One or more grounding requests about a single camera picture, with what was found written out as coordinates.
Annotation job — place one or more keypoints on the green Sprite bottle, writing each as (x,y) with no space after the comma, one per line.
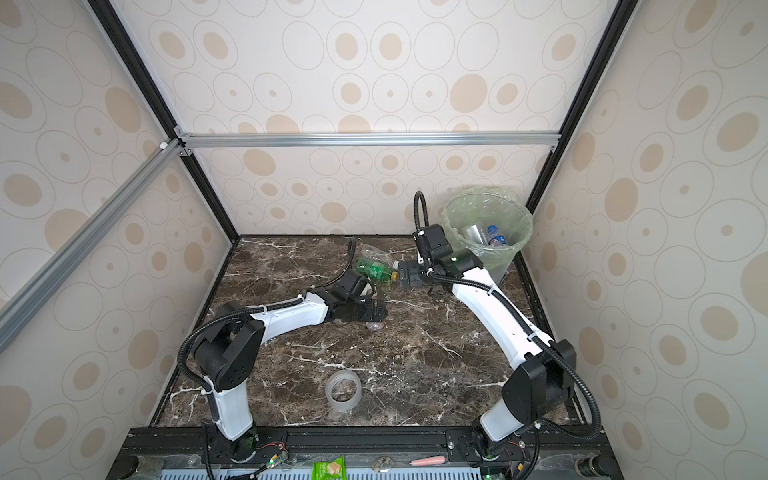
(375,270)

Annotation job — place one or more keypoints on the green snack packet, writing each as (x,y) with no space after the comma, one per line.
(332,470)

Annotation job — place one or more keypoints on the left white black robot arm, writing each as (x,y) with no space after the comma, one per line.
(220,355)

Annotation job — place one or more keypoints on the aluminium rail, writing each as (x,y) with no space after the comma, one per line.
(37,291)
(376,139)

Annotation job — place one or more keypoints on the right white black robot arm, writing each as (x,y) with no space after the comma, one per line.
(544,371)

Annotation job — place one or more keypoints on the square clear frosted bottle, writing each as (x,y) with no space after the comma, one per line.
(473,233)

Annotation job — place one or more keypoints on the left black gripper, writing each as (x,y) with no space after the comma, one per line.
(369,315)

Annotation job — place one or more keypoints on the blue label water bottle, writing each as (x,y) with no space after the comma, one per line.
(495,238)

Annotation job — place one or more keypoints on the pink pen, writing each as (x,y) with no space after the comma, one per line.
(429,461)

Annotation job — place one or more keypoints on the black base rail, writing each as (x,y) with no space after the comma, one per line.
(369,452)

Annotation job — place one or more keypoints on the clear crushed bottle white cap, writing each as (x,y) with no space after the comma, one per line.
(373,253)

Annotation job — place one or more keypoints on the clear tape roll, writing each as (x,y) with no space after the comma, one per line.
(343,391)

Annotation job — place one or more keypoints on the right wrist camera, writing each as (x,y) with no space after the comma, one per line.
(431,243)

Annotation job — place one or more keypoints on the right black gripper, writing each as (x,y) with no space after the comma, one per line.
(411,273)

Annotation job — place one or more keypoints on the mesh bin with green liner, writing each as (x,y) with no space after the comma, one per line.
(492,222)

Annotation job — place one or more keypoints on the left aluminium rail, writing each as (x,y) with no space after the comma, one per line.
(37,291)

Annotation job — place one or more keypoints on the back aluminium rail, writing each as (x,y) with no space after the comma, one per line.
(376,139)

